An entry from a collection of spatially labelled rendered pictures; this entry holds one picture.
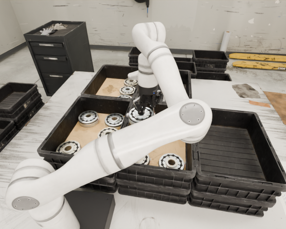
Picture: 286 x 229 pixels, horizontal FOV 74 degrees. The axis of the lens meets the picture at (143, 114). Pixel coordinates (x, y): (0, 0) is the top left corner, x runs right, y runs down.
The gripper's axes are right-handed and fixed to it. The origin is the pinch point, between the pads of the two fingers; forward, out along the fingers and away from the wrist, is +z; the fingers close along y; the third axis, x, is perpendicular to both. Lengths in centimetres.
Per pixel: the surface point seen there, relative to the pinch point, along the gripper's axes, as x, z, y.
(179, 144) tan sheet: -11.2, 16.8, 10.8
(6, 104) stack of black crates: 135, 51, -55
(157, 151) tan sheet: -8.0, 16.9, 0.1
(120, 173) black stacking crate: -9.5, 14.4, -20.1
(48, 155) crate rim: 9.0, 7.9, -39.7
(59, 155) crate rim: 5.9, 7.0, -36.3
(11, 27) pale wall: 437, 55, -12
